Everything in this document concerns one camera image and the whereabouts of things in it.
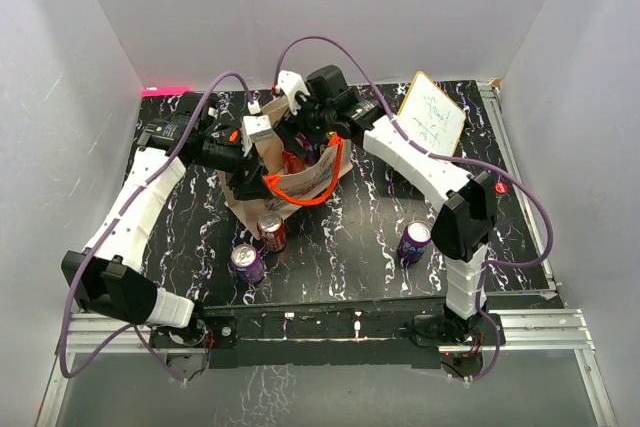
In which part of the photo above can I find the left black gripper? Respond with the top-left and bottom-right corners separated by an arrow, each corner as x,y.
192,135 -> 273,199

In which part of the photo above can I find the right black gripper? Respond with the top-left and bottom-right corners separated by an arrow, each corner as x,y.
274,83 -> 336,159

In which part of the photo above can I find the red coke can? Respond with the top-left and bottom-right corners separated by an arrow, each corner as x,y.
257,211 -> 287,252
282,150 -> 310,175

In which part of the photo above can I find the canvas bag with orange handles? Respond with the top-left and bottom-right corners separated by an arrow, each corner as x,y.
216,97 -> 352,238

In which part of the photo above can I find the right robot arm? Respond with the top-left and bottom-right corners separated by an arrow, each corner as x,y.
273,65 -> 497,346

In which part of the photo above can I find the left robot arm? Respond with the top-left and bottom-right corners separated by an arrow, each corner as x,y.
61,92 -> 272,346

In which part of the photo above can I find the purple Fanta can front left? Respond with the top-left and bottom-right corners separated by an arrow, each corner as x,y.
230,244 -> 266,284

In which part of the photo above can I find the purple fanta can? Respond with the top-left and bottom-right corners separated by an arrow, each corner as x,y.
230,244 -> 266,284
397,220 -> 431,263

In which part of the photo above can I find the black marble pattern mat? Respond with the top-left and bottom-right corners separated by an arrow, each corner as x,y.
106,81 -> 562,307

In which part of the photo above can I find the pink marker pen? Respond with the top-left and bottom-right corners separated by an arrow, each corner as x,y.
141,87 -> 189,98

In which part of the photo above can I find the purple Fanta can front right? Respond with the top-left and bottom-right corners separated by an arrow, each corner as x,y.
397,220 -> 431,263

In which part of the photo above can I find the dark Pepsi bottle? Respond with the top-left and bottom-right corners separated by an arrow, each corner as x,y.
495,181 -> 509,195

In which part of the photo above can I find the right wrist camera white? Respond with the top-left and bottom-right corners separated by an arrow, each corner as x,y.
272,70 -> 309,115

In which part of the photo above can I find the small whiteboard with orange frame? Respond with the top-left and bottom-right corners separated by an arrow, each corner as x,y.
397,71 -> 466,156

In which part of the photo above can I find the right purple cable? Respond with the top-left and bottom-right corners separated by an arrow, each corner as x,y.
274,36 -> 554,381

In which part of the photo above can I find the purple cable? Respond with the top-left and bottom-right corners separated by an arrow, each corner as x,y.
274,36 -> 554,381
59,71 -> 261,384

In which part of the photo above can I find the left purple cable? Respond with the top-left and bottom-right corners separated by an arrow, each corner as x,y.
59,71 -> 261,384

